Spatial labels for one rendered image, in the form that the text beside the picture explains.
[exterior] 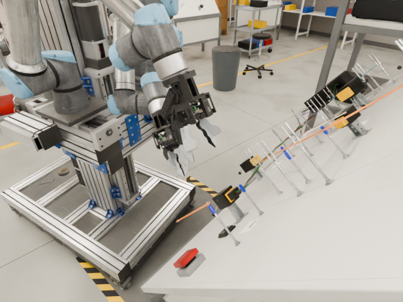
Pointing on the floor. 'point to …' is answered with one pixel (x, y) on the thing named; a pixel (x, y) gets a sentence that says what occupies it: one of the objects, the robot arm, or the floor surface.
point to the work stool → (259, 52)
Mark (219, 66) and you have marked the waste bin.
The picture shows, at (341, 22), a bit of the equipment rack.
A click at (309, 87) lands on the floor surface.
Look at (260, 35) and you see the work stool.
